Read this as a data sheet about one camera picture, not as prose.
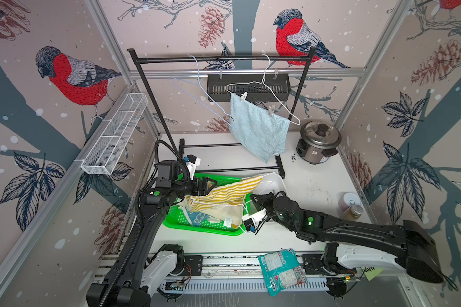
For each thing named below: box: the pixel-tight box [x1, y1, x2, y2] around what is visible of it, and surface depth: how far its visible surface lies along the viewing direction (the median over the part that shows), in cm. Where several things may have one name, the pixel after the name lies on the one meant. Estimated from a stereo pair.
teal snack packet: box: [257, 248, 308, 297], surface depth 71 cm
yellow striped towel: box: [178, 175, 264, 229], surface depth 81 cm
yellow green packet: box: [361, 266, 385, 282], surface depth 73 cm
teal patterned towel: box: [186, 209, 210, 227], surface depth 85 cm
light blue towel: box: [229, 92, 291, 164], surface depth 90 cm
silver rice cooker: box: [296, 120, 342, 165], surface depth 97 cm
